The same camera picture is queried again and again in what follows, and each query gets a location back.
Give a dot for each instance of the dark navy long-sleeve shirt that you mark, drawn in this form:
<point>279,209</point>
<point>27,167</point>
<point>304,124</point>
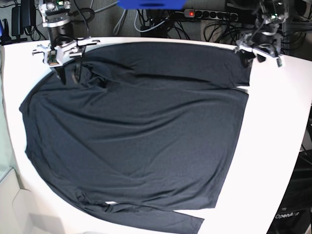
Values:
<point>150,130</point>

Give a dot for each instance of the black power strip red switch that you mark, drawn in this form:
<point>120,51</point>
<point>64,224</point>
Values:
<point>210,15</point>

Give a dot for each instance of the black OpenArm base box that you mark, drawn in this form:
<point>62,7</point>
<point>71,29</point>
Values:
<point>294,215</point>

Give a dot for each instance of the black power adapter on floor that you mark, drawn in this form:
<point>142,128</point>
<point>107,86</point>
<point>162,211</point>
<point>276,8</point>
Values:
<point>17,21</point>

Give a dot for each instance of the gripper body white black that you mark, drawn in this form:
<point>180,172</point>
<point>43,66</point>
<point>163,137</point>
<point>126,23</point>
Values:
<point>72,49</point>
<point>268,46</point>

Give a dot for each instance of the blue box at top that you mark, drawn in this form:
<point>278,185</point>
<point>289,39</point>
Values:
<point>152,4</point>

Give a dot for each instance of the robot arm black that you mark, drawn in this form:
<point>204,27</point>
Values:
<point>59,20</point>
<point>270,15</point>

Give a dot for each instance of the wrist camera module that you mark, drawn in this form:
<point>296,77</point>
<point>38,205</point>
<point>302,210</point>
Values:
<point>52,59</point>
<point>280,61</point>

